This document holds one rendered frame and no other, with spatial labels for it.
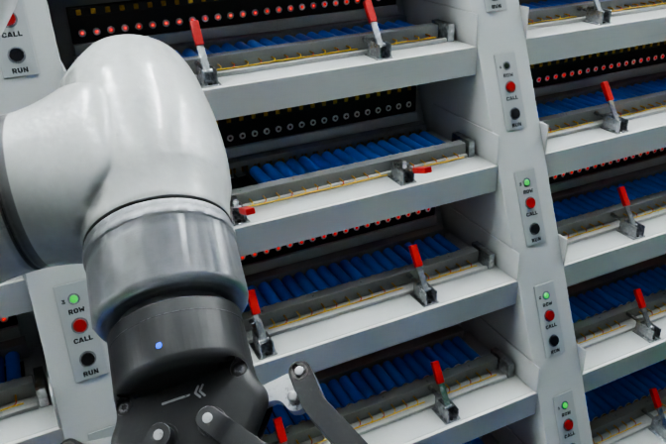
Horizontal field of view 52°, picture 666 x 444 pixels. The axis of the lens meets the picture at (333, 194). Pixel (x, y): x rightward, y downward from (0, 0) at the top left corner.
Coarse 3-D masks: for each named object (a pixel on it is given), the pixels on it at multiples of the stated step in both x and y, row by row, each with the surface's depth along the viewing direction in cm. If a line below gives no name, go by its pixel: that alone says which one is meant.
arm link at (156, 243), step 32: (96, 224) 39; (128, 224) 38; (160, 224) 38; (192, 224) 39; (224, 224) 41; (96, 256) 38; (128, 256) 37; (160, 256) 37; (192, 256) 37; (224, 256) 39; (96, 288) 37; (128, 288) 36; (160, 288) 36; (192, 288) 37; (224, 288) 38; (96, 320) 37
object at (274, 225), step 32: (352, 128) 118; (448, 128) 120; (480, 128) 111; (480, 160) 112; (320, 192) 102; (352, 192) 102; (384, 192) 102; (416, 192) 104; (448, 192) 107; (480, 192) 110; (256, 224) 94; (288, 224) 96; (320, 224) 99; (352, 224) 101
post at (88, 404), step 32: (32, 0) 83; (32, 32) 83; (0, 96) 82; (32, 96) 83; (32, 288) 83; (64, 352) 85; (64, 384) 85; (96, 384) 86; (64, 416) 85; (96, 416) 86
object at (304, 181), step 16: (448, 144) 112; (464, 144) 112; (368, 160) 107; (384, 160) 107; (416, 160) 109; (432, 160) 110; (304, 176) 102; (320, 176) 102; (336, 176) 104; (352, 176) 104; (368, 176) 104; (240, 192) 98; (256, 192) 99; (272, 192) 100; (288, 192) 101; (304, 192) 100
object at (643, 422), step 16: (656, 368) 140; (608, 384) 138; (624, 384) 137; (640, 384) 136; (656, 384) 137; (592, 400) 133; (608, 400) 133; (624, 400) 132; (640, 400) 132; (656, 400) 126; (592, 416) 129; (608, 416) 128; (624, 416) 128; (640, 416) 131; (656, 416) 127; (592, 432) 126; (608, 432) 128; (624, 432) 128; (640, 432) 127; (656, 432) 127
